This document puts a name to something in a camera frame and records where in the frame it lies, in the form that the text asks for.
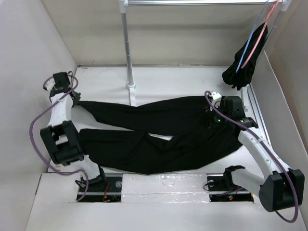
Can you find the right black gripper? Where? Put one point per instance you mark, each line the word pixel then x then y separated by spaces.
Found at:
pixel 219 108

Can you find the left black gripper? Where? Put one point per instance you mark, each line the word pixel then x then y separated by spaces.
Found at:
pixel 76 99

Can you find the black trousers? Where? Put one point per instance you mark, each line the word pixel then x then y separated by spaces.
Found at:
pixel 164 136

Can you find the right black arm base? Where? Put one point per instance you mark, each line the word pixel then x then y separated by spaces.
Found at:
pixel 219 191

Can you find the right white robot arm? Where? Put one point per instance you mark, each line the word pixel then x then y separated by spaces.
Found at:
pixel 281 187

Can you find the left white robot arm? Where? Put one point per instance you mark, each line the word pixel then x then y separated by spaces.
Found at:
pixel 61 138

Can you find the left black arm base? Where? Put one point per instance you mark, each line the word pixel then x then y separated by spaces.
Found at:
pixel 100 191

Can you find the black garment on hanger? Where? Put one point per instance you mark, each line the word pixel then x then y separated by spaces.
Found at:
pixel 244 76

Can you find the blue clothes hanger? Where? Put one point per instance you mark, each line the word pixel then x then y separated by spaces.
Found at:
pixel 250 36

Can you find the silver clothes rack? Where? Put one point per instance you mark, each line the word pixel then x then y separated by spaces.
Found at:
pixel 124 4

